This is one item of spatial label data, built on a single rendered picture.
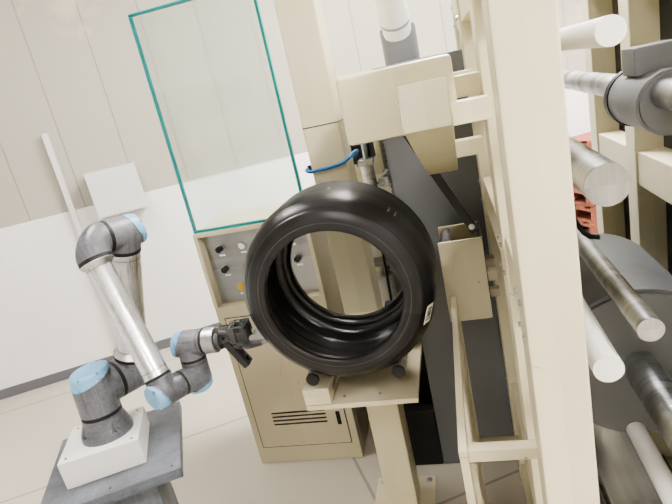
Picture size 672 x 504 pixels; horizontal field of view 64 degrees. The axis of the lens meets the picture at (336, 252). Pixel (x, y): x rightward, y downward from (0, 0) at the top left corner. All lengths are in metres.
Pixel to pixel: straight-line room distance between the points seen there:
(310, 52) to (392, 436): 1.50
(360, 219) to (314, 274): 1.01
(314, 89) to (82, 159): 2.92
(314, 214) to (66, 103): 3.24
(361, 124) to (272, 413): 1.90
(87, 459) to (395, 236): 1.41
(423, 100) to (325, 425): 1.99
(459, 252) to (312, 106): 0.70
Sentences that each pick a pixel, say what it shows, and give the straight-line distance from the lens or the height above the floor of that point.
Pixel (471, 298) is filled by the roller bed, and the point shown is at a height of 0.98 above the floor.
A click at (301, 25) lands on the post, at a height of 1.97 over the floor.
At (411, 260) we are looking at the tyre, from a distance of 1.52.
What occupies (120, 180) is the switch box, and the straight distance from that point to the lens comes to 4.37.
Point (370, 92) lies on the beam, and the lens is 1.22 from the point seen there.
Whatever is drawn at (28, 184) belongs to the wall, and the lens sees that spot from 4.62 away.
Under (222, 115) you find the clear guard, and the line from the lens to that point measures 2.39.
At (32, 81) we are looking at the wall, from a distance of 4.58.
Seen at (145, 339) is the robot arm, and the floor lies 1.12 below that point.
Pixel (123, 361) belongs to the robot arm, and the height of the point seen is 0.95.
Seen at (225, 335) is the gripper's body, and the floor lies 1.06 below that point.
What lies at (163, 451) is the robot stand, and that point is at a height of 0.60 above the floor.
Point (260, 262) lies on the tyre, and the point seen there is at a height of 1.33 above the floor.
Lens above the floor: 1.77
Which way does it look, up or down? 17 degrees down
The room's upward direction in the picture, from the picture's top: 13 degrees counter-clockwise
